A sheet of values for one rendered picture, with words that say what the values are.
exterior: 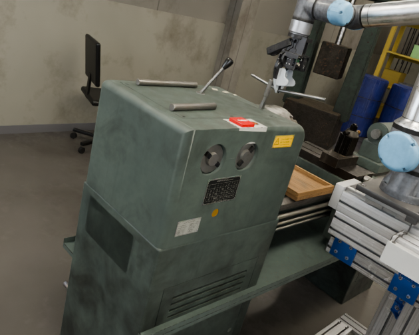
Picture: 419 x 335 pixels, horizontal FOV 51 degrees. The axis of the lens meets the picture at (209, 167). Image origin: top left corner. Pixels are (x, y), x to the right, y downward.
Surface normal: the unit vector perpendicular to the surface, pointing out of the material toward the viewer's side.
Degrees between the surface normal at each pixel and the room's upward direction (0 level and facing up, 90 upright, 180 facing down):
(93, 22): 90
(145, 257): 90
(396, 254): 90
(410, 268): 90
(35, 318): 0
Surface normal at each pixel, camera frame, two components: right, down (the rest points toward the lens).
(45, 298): 0.24, -0.90
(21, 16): 0.69, 0.42
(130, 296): -0.72, 0.08
